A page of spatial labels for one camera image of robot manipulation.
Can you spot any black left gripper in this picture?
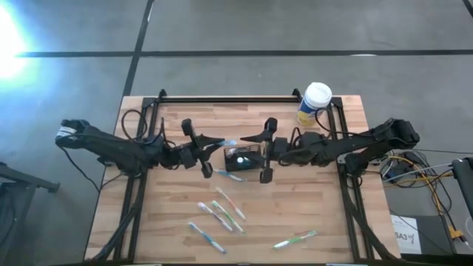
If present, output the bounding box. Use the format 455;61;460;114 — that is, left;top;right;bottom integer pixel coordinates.
176;117;225;180

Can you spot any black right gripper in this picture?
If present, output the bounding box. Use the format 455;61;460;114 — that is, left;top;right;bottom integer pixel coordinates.
239;117;293;185

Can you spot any orange toothbrush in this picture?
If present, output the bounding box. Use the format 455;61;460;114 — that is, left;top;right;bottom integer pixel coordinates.
215;187;247;221

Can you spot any green toothbrush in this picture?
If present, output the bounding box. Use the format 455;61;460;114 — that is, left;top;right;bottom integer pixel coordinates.
211;199;245;235
272;230;318;249

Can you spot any disinfecting wipes canister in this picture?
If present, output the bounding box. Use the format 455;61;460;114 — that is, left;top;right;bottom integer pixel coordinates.
296;81;333;128

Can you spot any white paper sign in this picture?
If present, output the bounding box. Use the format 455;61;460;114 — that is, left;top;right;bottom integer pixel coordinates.
390;214;423;255

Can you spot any black floor stand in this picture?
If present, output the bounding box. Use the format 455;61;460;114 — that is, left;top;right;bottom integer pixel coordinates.
0;162;60;266

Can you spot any dark floor mat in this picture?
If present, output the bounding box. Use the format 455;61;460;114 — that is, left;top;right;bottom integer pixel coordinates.
401;214;455;256

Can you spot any large black monitor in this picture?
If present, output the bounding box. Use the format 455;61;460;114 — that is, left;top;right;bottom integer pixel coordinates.
452;157;473;221

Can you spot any black wire caddy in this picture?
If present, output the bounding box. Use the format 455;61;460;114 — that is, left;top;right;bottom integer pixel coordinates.
224;145;264;173

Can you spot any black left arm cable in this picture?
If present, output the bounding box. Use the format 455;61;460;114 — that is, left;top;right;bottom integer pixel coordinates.
120;109;177;149

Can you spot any white floor cable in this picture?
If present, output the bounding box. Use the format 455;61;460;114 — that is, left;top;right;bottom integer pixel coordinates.
382;162;455;183

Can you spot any yellow floor cable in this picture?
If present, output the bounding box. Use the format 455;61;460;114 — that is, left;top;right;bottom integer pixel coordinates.
384;154;456;231

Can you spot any orange cable connector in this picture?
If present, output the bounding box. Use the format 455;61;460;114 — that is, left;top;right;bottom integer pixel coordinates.
449;225;465;241

